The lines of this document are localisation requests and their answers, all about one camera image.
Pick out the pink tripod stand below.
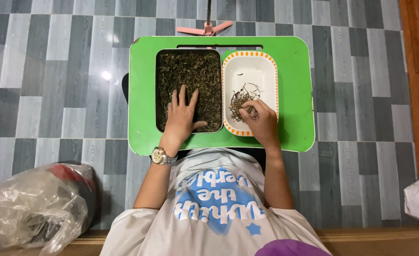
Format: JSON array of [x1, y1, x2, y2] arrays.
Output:
[[176, 0, 233, 37]]

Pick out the clear plastic bag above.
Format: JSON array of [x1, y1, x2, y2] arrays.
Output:
[[0, 163, 97, 256]]

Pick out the purple cloth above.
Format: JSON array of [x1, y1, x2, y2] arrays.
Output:
[[254, 239, 333, 256]]

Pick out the green lap table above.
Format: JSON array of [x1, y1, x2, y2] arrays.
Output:
[[128, 36, 316, 156]]

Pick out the dried green tea leaves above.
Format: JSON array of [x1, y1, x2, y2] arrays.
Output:
[[158, 52, 222, 132]]

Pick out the white dish with orange rim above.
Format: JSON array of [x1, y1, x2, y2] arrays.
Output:
[[222, 51, 279, 137]]

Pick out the silver wristwatch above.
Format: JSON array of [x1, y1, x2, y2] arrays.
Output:
[[151, 146, 179, 166]]

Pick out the metal tray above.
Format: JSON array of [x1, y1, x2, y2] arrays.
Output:
[[155, 48, 224, 134]]

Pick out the person's left hand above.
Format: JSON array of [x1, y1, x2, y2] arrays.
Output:
[[159, 85, 209, 156]]

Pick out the white printed t-shirt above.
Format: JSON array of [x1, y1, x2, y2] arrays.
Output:
[[99, 147, 333, 256]]

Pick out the pile of dried stems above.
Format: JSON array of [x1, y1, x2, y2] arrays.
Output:
[[229, 82, 264, 123]]

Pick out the person's right hand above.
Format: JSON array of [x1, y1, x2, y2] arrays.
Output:
[[238, 100, 281, 150]]

